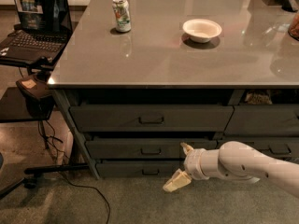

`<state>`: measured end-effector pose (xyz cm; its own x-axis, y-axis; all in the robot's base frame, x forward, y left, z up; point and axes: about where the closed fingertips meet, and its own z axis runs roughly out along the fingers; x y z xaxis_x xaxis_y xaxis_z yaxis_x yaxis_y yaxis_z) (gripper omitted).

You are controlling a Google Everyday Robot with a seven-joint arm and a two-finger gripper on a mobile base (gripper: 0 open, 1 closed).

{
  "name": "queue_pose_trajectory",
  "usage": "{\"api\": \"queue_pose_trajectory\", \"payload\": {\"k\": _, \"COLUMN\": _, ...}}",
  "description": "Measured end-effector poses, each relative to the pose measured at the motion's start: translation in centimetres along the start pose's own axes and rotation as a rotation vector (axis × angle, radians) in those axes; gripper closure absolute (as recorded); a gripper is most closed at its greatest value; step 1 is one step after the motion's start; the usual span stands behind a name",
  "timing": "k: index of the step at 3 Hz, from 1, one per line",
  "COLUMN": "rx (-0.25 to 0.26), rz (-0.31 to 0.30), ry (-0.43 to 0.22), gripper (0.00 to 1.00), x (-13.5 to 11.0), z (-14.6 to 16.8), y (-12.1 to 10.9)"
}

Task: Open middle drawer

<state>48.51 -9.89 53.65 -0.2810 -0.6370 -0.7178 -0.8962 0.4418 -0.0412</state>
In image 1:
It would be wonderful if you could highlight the green white soda can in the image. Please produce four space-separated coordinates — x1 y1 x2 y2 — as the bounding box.
112 0 131 33

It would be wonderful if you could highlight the black open laptop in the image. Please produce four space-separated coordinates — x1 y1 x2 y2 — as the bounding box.
0 0 73 65

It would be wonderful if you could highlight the snack bag under counter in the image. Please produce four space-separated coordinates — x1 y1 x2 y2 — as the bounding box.
245 90 272 105

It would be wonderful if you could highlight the black laptop stand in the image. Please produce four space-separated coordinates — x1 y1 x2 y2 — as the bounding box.
0 64 89 199

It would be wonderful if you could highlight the grey counter cabinet frame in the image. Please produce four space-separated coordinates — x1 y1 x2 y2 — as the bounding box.
53 89 298 177

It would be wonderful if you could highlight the white paper bowl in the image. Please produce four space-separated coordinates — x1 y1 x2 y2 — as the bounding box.
182 19 222 43

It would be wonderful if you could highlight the grey drawer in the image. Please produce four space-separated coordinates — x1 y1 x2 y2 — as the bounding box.
225 105 299 137
217 137 299 159
85 138 217 160
96 160 182 178
69 105 233 132

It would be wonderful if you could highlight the brown item at counter edge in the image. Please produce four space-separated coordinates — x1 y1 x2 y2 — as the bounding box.
288 12 299 40

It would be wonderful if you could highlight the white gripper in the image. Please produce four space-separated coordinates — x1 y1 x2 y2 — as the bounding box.
163 142 209 192

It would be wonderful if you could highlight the black floor cable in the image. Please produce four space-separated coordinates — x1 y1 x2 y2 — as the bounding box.
37 120 112 224

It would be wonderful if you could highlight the black device with sticky note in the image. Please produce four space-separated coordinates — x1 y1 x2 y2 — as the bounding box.
16 73 54 117

